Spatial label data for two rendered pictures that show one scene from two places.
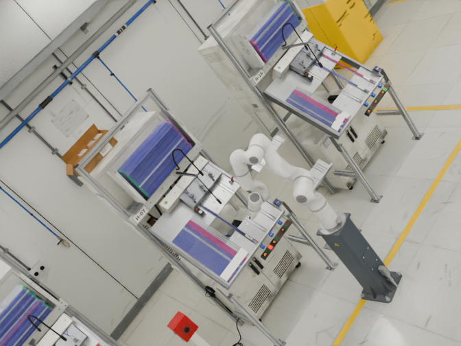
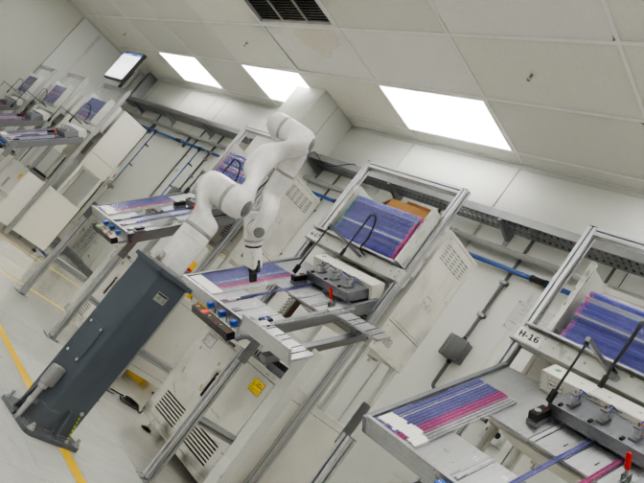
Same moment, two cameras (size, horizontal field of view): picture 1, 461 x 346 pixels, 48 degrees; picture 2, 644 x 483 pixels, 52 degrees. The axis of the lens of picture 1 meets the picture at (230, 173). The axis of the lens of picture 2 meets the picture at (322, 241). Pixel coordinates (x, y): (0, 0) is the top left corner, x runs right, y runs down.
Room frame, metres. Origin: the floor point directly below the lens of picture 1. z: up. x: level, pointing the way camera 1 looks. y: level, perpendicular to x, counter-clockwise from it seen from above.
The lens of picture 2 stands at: (2.35, -2.79, 0.72)
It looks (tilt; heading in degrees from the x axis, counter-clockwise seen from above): 10 degrees up; 73
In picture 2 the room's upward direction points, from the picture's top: 38 degrees clockwise
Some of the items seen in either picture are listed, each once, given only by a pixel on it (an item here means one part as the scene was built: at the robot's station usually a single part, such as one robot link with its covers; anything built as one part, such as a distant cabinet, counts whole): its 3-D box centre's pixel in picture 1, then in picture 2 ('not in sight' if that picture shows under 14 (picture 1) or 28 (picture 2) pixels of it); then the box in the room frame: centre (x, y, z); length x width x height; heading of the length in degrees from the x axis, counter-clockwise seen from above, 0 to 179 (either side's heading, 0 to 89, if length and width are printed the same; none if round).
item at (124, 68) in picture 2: not in sight; (126, 70); (1.66, 4.73, 2.10); 0.58 x 0.14 x 0.41; 112
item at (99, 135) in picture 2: not in sight; (66, 159); (1.79, 4.78, 0.95); 1.36 x 0.82 x 1.90; 22
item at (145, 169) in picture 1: (155, 158); (379, 230); (3.50, 0.34, 1.52); 0.51 x 0.13 x 0.27; 112
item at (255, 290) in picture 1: (238, 263); (243, 426); (3.59, 0.44, 0.31); 0.70 x 0.65 x 0.62; 112
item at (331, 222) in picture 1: (325, 214); (181, 250); (2.69, -0.29, 0.79); 0.19 x 0.19 x 0.18
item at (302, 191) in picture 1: (307, 195); (210, 202); (2.66, -0.27, 1.00); 0.19 x 0.12 x 0.24; 144
